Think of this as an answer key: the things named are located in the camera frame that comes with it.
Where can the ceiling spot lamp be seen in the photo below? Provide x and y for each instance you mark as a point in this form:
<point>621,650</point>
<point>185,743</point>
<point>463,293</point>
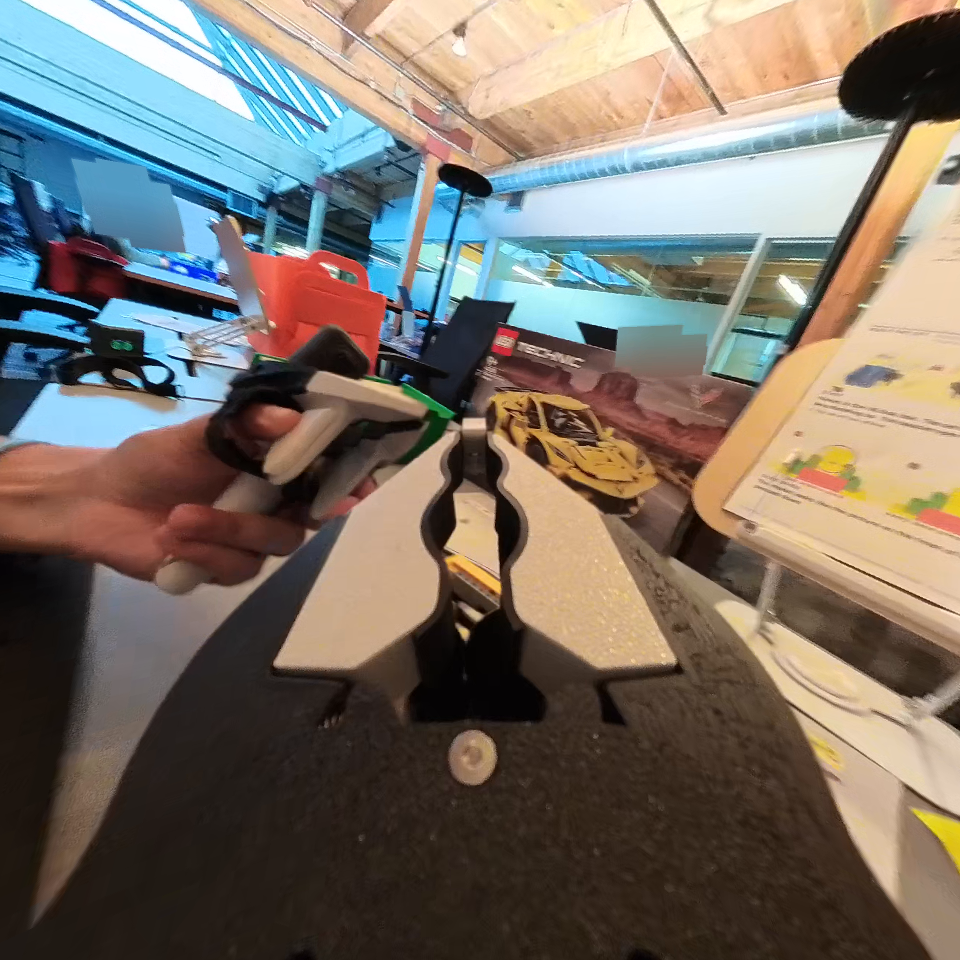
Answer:
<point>459,43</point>

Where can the black office chair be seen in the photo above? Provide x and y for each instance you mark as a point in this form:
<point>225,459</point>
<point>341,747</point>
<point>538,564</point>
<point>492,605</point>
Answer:
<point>472,345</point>

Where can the black floor lamp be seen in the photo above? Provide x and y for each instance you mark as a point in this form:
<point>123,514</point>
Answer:
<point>900,75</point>
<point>465,180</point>

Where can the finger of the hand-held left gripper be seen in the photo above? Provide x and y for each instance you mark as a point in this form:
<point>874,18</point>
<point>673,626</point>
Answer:
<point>360,394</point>
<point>352,480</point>

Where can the grey desk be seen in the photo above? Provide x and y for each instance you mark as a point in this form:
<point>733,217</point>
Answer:
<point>150,675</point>

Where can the printed instruction sheet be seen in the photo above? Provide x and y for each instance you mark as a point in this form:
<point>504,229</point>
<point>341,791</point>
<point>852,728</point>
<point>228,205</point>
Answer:
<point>862,420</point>

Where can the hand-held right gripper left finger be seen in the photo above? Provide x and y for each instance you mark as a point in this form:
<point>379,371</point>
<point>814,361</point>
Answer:
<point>360,600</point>

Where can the black device with loops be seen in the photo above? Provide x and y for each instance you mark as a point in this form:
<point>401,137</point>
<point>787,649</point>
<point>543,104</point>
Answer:
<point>112,341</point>

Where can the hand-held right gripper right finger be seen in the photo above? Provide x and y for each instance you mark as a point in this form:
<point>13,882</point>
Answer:
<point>585,600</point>

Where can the person's left hand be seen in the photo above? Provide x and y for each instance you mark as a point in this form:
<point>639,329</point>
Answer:
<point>135,495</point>

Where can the toy car box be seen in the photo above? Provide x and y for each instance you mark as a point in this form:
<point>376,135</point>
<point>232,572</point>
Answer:
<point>615,390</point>

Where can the yellow paper sheet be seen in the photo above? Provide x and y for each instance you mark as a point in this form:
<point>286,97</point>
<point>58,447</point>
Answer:
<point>941,832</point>

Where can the red chair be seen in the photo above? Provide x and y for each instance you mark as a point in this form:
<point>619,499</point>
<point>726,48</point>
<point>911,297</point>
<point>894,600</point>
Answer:
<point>82,266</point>

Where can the orange bag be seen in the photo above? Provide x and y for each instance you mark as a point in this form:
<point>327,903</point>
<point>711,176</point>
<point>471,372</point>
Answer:
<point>315,307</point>

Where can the silver ventilation duct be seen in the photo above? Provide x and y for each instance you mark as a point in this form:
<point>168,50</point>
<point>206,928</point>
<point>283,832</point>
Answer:
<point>675,150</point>

